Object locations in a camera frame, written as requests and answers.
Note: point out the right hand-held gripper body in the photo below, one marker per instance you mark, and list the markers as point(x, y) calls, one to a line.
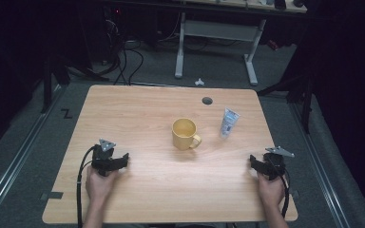
point(274, 164)

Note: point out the white tube with blue print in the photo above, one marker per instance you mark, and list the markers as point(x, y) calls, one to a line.
point(228, 123)

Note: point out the small white floor object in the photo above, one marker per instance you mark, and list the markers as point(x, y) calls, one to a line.
point(199, 82)

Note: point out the yellow mug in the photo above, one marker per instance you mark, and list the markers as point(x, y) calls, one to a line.
point(182, 139)

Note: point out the black metal stand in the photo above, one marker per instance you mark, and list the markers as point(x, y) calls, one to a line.
point(47, 85)
point(305, 104)

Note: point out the person's left hand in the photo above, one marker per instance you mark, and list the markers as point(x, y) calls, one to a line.
point(98, 186)

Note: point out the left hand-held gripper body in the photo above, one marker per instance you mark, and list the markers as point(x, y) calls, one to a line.
point(103, 158)

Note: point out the black zigzag tape mark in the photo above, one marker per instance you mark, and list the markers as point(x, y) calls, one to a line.
point(66, 113)

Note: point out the small red object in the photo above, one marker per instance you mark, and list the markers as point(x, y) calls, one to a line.
point(273, 45)

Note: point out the person's right hand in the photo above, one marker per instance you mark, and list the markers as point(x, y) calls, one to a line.
point(272, 191)

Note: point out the metal floor rail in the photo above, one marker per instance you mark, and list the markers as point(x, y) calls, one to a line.
point(19, 148)
point(321, 171)

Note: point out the white-framed desk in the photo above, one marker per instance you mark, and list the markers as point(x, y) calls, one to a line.
point(217, 30)

